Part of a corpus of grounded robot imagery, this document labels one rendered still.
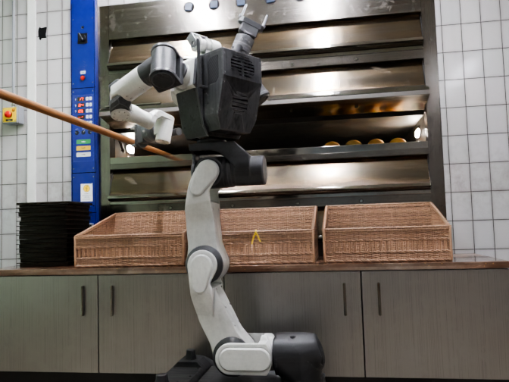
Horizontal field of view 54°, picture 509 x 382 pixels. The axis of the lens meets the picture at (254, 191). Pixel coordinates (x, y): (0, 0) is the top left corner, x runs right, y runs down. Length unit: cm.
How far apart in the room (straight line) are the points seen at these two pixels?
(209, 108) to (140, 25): 144
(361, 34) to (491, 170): 100
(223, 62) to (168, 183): 125
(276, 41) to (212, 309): 165
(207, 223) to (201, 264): 16
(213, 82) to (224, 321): 88
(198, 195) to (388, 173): 125
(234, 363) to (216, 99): 94
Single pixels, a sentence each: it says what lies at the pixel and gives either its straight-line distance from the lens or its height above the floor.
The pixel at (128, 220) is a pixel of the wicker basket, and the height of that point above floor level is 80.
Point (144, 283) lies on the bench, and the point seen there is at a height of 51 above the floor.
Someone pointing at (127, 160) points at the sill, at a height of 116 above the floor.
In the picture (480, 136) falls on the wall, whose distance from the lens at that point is 291.
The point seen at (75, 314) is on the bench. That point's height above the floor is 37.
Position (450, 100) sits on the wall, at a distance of 292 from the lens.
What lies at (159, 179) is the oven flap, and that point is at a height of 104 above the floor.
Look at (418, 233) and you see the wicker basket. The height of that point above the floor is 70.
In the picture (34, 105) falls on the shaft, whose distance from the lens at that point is 187.
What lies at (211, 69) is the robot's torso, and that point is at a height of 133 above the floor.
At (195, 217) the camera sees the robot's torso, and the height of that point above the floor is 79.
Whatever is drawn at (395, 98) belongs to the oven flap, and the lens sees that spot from 275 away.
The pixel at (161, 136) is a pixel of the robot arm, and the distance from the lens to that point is 220.
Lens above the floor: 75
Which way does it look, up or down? 4 degrees up
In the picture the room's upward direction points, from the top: 2 degrees counter-clockwise
